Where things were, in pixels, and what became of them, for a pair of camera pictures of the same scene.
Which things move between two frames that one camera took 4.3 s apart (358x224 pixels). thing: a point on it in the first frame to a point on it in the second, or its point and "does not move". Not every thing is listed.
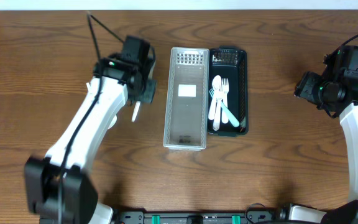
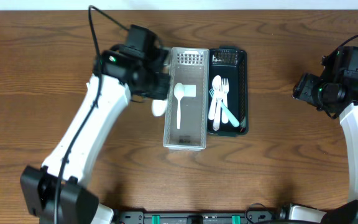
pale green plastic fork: (230, 114) does not move
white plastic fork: (225, 86) does not move
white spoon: (137, 107) to (179, 91)
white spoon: (216, 83) does not move
